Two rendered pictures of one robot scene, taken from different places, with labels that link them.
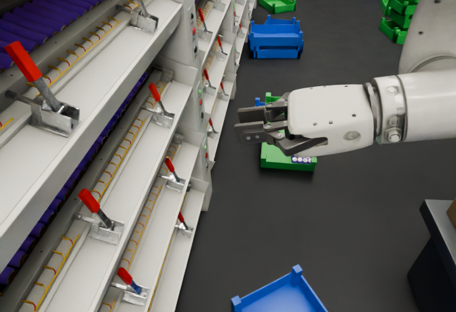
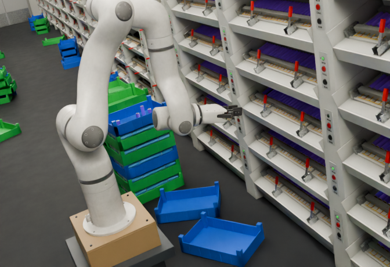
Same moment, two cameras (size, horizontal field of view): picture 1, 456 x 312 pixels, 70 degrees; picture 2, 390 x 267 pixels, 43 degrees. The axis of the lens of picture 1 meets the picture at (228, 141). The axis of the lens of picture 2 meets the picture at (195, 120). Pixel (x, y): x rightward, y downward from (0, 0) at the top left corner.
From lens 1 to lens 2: 212 cm
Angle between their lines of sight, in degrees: 113
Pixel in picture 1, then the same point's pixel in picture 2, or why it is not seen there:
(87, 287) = (256, 111)
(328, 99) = (210, 107)
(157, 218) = (295, 167)
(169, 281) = (293, 205)
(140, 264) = (281, 158)
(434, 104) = not seen: hidden behind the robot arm
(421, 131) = not seen: hidden behind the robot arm
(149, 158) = (285, 126)
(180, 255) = (302, 213)
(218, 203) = not seen: outside the picture
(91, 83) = (271, 74)
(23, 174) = (250, 68)
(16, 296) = (260, 96)
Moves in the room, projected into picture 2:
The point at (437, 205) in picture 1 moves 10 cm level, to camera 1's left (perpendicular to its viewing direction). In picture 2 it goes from (166, 245) to (190, 233)
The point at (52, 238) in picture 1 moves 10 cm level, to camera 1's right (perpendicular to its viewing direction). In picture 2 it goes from (268, 100) to (250, 107)
